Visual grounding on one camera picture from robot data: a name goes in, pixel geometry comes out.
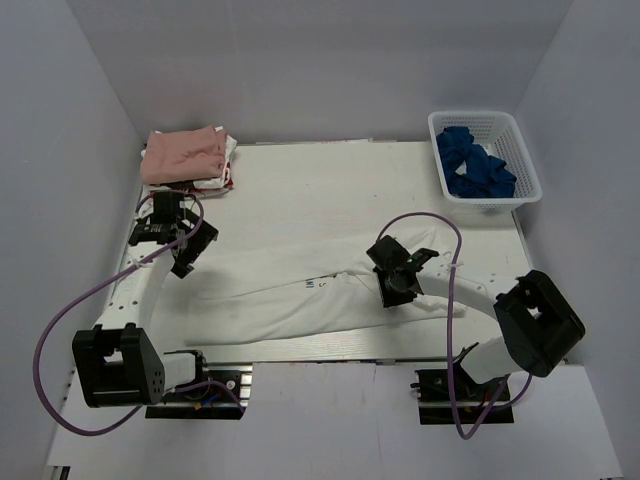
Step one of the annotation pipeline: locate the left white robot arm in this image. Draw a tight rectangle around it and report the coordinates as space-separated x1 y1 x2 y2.
72 190 218 408

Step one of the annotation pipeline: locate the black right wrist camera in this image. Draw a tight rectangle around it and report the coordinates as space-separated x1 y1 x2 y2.
409 248 439 268

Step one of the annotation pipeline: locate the red white t shirt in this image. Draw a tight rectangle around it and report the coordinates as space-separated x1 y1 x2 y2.
146 135 237 198

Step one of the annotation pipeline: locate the pink t shirt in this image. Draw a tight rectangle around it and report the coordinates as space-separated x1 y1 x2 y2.
140 125 227 185

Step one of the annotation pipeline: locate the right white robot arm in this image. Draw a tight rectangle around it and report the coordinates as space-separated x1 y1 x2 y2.
367 235 586 385

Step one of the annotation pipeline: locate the blue crumpled t shirt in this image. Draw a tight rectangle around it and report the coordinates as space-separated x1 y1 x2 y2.
436 126 517 199

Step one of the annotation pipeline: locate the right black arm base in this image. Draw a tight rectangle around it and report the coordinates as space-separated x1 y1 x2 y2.
410 369 514 426

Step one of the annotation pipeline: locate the white printed t shirt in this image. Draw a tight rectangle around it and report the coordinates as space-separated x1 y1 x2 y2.
185 234 447 346

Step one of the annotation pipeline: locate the white plastic basket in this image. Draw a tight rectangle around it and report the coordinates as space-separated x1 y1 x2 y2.
428 111 542 213

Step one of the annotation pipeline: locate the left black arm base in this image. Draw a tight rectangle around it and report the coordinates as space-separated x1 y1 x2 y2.
145 365 253 420

